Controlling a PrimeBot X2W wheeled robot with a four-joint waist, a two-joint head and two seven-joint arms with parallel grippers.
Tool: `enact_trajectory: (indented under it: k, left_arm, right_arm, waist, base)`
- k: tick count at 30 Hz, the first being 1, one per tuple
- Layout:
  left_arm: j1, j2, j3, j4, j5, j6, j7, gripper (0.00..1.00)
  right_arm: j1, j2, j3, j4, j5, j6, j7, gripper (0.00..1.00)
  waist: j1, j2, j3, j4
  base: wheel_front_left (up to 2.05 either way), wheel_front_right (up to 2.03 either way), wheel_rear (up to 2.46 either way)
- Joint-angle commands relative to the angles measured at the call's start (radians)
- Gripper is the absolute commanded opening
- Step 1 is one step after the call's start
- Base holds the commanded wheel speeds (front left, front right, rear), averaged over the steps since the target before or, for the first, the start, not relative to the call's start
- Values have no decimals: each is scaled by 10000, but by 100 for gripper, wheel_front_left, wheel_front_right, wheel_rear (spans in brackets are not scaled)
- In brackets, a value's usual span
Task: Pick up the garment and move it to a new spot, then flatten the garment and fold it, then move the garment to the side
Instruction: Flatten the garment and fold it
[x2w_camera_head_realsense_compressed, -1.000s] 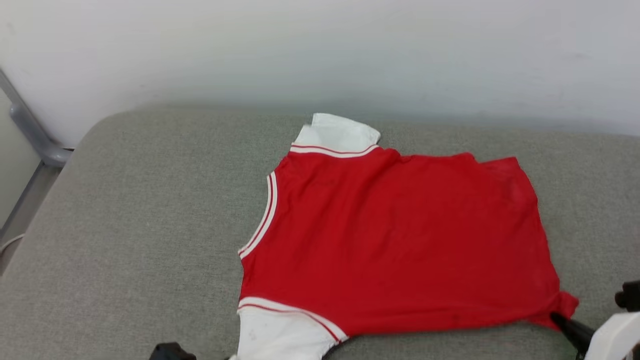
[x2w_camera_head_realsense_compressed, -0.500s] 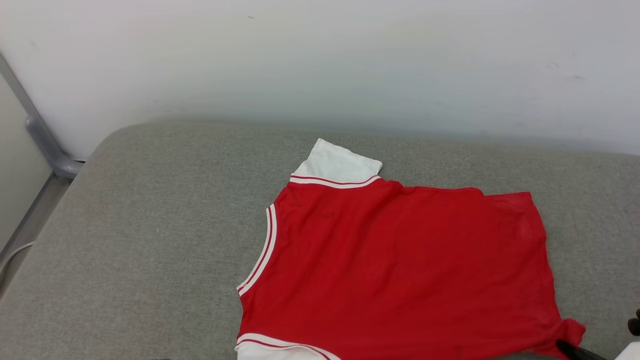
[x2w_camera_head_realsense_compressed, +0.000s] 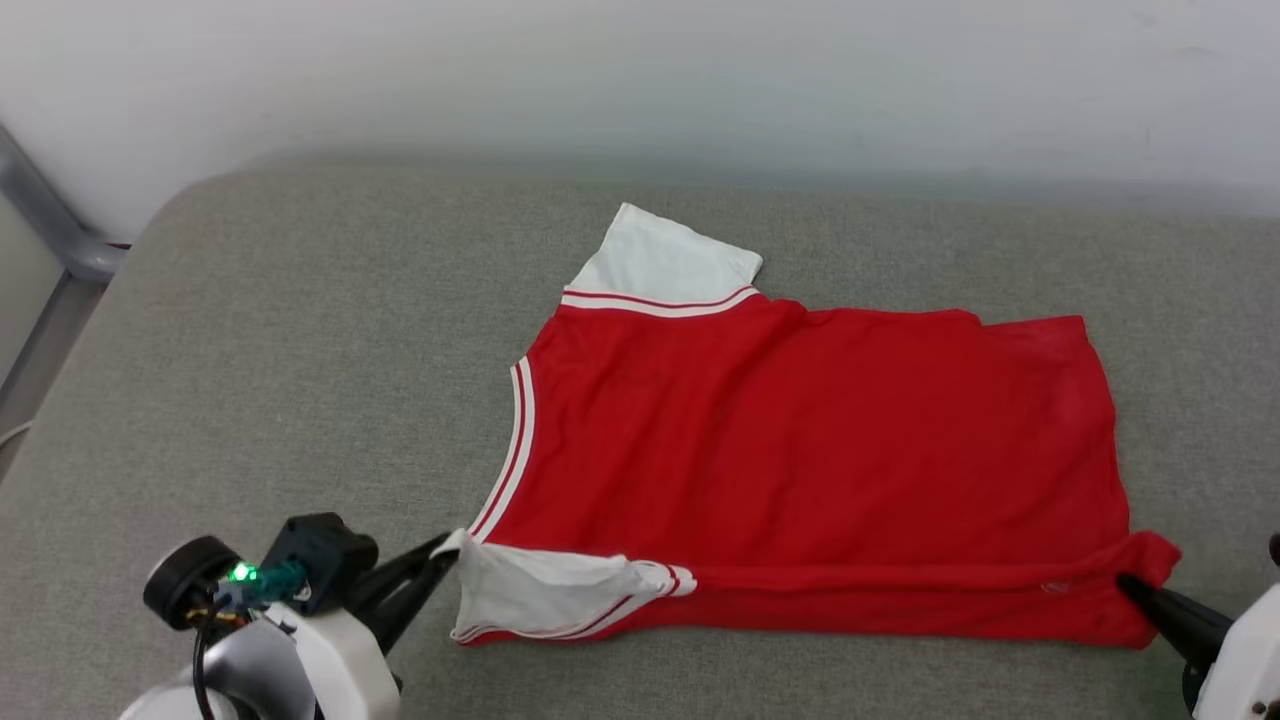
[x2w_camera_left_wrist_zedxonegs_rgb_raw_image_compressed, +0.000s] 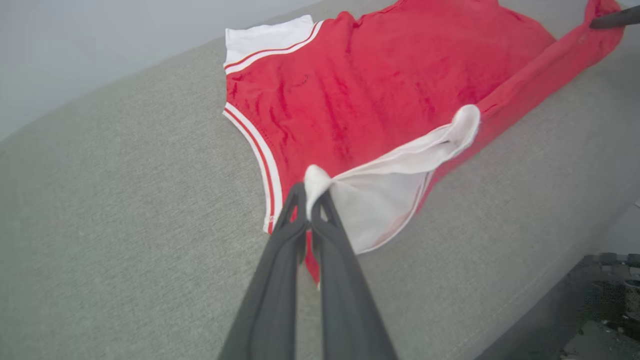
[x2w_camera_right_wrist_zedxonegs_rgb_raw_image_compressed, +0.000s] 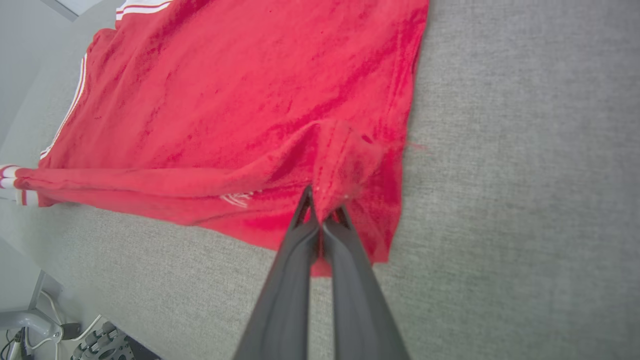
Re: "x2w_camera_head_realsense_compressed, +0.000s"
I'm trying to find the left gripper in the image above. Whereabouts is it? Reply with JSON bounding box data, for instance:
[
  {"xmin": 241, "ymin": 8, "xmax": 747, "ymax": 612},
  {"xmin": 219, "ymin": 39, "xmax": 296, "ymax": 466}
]
[{"xmin": 143, "ymin": 533, "xmax": 462, "ymax": 720}]

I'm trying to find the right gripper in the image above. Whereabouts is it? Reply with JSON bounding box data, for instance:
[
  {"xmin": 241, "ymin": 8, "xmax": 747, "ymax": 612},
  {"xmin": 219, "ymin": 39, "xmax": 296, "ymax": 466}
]
[{"xmin": 1117, "ymin": 534, "xmax": 1280, "ymax": 720}]

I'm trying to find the red and white sports jersey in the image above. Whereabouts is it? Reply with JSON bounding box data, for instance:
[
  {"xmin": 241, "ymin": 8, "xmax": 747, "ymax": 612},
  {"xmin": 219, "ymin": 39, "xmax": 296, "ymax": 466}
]
[{"xmin": 450, "ymin": 203, "xmax": 1183, "ymax": 649}]

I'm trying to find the grey fabric sofa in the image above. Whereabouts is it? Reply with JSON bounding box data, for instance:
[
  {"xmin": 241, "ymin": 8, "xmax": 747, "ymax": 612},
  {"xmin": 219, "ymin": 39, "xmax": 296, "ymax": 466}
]
[{"xmin": 0, "ymin": 160, "xmax": 1280, "ymax": 720}]

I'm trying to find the left camera cable teal plug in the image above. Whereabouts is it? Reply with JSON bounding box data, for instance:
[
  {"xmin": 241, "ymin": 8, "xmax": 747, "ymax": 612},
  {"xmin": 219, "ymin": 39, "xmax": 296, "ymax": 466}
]
[{"xmin": 190, "ymin": 562, "xmax": 307, "ymax": 720}]

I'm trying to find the grey metal frame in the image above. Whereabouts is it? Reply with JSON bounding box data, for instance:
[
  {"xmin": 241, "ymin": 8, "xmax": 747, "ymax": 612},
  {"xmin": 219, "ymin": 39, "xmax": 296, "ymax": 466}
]
[{"xmin": 0, "ymin": 125, "xmax": 131, "ymax": 431}]

